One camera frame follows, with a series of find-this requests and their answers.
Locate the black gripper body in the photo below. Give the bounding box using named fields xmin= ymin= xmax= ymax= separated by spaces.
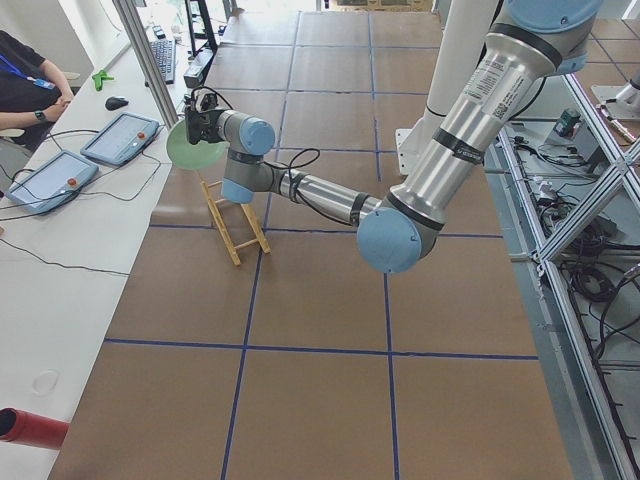
xmin=184 ymin=107 xmax=221 ymax=145

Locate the light green ceramic plate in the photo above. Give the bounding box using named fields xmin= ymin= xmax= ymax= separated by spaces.
xmin=166 ymin=120 xmax=229 ymax=170

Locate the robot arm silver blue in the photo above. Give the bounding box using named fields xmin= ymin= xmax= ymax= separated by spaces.
xmin=184 ymin=1 xmax=601 ymax=273

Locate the wooden dish rack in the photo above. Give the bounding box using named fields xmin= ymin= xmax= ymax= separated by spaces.
xmin=197 ymin=171 xmax=271 ymax=266

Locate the black power box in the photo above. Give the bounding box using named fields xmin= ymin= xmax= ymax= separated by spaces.
xmin=183 ymin=49 xmax=214 ymax=89

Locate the far teach pendant tablet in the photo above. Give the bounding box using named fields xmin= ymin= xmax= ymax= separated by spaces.
xmin=80 ymin=112 xmax=160 ymax=166

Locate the teach pendant tablet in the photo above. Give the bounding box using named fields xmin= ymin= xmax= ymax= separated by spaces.
xmin=80 ymin=112 xmax=160 ymax=166
xmin=6 ymin=150 xmax=98 ymax=214

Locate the black keyboard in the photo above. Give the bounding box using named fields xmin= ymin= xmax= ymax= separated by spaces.
xmin=149 ymin=39 xmax=176 ymax=84

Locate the black computer mouse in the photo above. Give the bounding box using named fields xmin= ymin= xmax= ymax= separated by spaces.
xmin=104 ymin=96 xmax=129 ymax=111

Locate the green plastic tool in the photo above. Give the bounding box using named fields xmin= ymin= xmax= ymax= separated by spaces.
xmin=92 ymin=70 xmax=114 ymax=92

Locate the near teach pendant tablet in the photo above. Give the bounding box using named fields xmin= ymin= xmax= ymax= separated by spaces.
xmin=6 ymin=150 xmax=98 ymax=214

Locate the seated person black shirt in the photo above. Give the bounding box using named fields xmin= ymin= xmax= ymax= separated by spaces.
xmin=1 ymin=31 xmax=75 ymax=151

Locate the white side desk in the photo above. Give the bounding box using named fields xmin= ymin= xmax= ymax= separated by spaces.
xmin=0 ymin=29 xmax=196 ymax=471

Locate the red cylinder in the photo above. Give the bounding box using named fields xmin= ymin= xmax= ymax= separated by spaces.
xmin=1 ymin=408 xmax=69 ymax=450

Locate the aluminium frame post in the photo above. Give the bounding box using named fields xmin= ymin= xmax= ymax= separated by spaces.
xmin=113 ymin=0 xmax=179 ymax=132

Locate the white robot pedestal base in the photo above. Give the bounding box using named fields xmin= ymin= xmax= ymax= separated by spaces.
xmin=396 ymin=0 xmax=501 ymax=175

